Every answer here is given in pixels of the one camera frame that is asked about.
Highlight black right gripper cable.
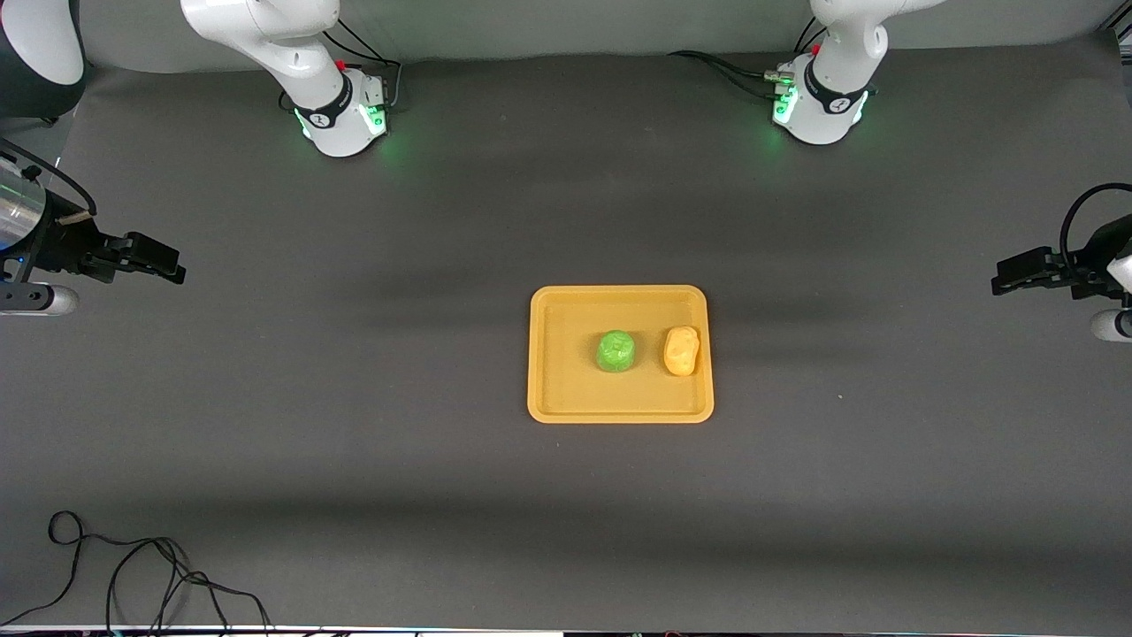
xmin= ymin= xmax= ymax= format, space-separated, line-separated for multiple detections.
xmin=0 ymin=137 xmax=99 ymax=219

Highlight green apple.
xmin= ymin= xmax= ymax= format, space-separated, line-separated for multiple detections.
xmin=595 ymin=330 xmax=639 ymax=374

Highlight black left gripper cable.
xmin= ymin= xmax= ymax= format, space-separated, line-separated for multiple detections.
xmin=1059 ymin=182 xmax=1132 ymax=277

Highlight black left arm base cable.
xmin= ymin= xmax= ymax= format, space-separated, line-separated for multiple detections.
xmin=668 ymin=18 xmax=828 ymax=100

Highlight yellow plastic tray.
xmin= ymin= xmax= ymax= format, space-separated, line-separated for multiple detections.
xmin=527 ymin=285 xmax=715 ymax=425

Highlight yellow potato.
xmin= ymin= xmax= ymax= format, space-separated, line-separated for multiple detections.
xmin=662 ymin=326 xmax=703 ymax=378

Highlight loose thin black cable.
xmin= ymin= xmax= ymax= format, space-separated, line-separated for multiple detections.
xmin=0 ymin=510 xmax=273 ymax=635

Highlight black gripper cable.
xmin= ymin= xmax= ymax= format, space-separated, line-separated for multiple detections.
xmin=0 ymin=137 xmax=99 ymax=219
xmin=1059 ymin=182 xmax=1132 ymax=277

